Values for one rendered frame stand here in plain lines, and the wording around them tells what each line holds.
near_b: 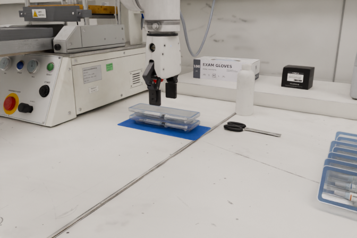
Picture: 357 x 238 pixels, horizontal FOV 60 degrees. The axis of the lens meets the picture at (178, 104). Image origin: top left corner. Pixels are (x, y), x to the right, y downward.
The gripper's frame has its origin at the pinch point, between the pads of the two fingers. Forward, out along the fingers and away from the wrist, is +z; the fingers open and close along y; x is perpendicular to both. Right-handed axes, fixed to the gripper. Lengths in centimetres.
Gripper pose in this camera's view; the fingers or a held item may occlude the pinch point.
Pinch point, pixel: (163, 95)
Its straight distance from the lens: 77.9
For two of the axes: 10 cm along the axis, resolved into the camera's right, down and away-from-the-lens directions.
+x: -8.8, -1.3, 4.6
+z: 0.0, 9.6, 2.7
